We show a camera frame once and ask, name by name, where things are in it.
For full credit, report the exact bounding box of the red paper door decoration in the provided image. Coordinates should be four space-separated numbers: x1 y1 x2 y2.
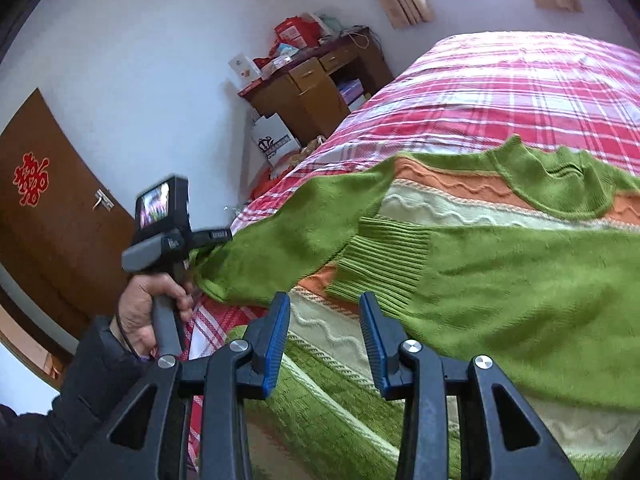
12 152 50 207

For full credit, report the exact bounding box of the person's left hand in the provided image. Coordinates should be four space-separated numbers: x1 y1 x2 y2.
110 273 195 358

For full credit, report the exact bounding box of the green orange striped knit sweater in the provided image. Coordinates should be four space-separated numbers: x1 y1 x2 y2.
191 136 639 479

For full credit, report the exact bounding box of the black jacket left forearm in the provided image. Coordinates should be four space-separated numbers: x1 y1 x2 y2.
1 316 148 479

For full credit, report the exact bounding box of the white paper shopping bag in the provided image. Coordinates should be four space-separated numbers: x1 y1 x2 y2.
252 114 300 167

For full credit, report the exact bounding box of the red plastic bag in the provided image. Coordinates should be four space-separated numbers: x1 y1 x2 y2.
250 166 292 200

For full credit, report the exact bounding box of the red gift box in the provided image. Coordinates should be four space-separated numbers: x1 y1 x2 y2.
274 16 322 49

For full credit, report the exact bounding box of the brown wooden door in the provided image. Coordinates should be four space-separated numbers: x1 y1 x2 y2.
1 91 134 338

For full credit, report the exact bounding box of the brown wooden desk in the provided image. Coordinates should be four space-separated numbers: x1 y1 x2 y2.
239 26 393 145

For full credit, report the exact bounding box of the white card box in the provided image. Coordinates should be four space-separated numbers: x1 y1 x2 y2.
228 53 262 89

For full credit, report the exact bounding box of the red plaid bed sheet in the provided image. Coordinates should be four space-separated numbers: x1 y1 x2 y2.
184 30 640 470

